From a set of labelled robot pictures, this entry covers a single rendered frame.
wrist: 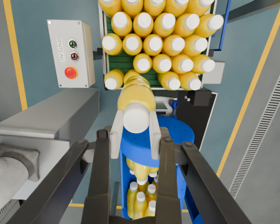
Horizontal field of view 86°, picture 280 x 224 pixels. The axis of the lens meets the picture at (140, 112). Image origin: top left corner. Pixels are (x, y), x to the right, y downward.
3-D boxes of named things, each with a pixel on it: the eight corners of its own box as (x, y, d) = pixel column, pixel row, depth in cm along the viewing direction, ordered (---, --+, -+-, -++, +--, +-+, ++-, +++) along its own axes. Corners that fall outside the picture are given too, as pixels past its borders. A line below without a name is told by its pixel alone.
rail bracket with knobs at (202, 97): (182, 99, 74) (188, 106, 65) (183, 85, 72) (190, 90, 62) (201, 99, 75) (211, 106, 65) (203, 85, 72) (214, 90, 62)
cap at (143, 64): (138, 71, 51) (138, 72, 49) (136, 59, 49) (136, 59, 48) (150, 69, 51) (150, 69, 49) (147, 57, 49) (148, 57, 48)
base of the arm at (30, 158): (1, 180, 74) (-9, 190, 69) (-3, 142, 67) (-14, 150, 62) (39, 186, 76) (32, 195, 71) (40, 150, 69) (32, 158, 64)
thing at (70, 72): (66, 78, 49) (65, 78, 48) (65, 66, 48) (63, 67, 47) (78, 78, 49) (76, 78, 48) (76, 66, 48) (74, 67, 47)
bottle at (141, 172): (130, 143, 57) (130, 180, 64) (146, 149, 54) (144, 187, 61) (139, 135, 63) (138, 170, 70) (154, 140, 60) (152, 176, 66)
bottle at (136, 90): (146, 103, 41) (154, 140, 24) (122, 98, 41) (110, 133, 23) (153, 78, 39) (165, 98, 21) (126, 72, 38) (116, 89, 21)
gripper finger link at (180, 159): (162, 152, 13) (196, 153, 13) (157, 126, 18) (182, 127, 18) (161, 165, 14) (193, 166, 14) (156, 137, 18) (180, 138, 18)
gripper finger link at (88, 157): (107, 165, 14) (74, 164, 14) (114, 136, 18) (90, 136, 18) (107, 151, 13) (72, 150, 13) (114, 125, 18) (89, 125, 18)
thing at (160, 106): (141, 105, 72) (142, 115, 60) (142, 100, 71) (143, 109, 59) (162, 105, 72) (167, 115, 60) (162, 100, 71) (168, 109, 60)
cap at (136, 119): (146, 130, 23) (146, 135, 22) (121, 125, 23) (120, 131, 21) (151, 106, 22) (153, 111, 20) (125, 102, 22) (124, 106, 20)
